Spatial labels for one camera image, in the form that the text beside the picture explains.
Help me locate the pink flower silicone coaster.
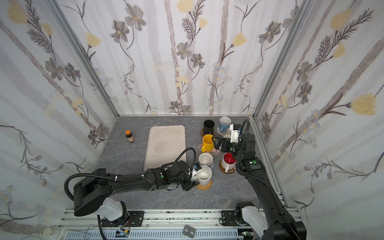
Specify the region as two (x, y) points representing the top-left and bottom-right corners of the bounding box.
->
(198, 144), (221, 156)

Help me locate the multicolour woven round coaster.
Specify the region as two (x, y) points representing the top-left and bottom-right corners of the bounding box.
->
(217, 127), (231, 137)

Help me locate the yellow cup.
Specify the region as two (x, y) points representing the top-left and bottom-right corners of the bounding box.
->
(201, 134), (215, 153)

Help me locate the white mug red interior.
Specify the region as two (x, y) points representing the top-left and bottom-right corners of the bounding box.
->
(221, 153), (236, 164)

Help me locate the blue floral mug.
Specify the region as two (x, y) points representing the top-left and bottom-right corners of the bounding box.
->
(219, 117), (231, 132)

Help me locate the black cup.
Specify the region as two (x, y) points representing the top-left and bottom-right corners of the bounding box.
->
(203, 120), (215, 135)

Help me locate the lavender white cup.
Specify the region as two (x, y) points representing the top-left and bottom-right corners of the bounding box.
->
(199, 153), (214, 162)

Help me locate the white speckled mug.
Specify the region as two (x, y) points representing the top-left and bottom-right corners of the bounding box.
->
(191, 166), (212, 186)

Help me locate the glossy brown round coaster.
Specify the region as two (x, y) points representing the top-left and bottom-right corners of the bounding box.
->
(220, 162), (236, 174)

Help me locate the rattan wicker round coaster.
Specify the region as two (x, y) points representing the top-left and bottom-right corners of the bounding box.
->
(196, 180), (213, 190)

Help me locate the beige plastic tray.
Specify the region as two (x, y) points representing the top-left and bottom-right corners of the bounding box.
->
(144, 125), (187, 171)

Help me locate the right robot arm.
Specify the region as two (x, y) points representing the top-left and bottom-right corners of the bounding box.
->
(212, 134), (307, 240)

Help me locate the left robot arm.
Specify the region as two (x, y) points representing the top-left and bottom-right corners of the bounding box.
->
(64, 161), (202, 226)

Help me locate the brown bottle orange cap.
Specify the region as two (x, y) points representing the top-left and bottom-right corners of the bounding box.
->
(125, 130), (135, 143)

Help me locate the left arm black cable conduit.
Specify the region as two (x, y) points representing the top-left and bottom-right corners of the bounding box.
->
(63, 146), (197, 240)

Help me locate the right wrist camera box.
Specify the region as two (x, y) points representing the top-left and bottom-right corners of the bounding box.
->
(230, 124), (242, 143)

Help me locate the aluminium frame rail base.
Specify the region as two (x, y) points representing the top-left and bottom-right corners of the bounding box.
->
(55, 208), (307, 240)

